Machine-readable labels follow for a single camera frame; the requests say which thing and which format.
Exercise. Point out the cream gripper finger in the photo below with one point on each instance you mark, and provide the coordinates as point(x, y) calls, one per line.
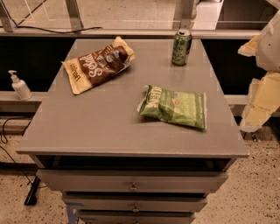
point(262, 101)
point(249, 49)

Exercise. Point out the green jalapeno chip bag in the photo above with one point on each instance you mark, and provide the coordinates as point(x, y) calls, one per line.
point(183, 108)

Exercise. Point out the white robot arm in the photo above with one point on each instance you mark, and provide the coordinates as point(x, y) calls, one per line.
point(268, 47)

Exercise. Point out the brown and cream chip bag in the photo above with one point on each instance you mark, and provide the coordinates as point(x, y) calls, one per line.
point(91, 70)

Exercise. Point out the green soda can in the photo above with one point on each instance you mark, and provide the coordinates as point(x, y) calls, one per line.
point(181, 47)

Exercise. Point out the grey drawer cabinet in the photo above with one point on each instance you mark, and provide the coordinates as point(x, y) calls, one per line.
point(101, 130)

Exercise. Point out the middle drawer with knob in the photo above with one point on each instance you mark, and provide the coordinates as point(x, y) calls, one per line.
point(152, 203)

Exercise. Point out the drawer with knob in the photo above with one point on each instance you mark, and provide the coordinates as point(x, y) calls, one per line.
point(133, 181)
point(152, 203)
point(102, 217)

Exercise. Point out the top drawer with knob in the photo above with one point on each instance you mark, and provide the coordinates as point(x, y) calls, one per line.
point(133, 181)

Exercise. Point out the bottom drawer with knob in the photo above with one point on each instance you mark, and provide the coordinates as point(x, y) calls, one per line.
point(102, 217)

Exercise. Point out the white pump dispenser bottle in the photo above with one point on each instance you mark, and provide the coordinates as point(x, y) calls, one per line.
point(20, 87)

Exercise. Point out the black floor stand foot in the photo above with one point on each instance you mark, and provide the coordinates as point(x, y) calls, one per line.
point(31, 198)

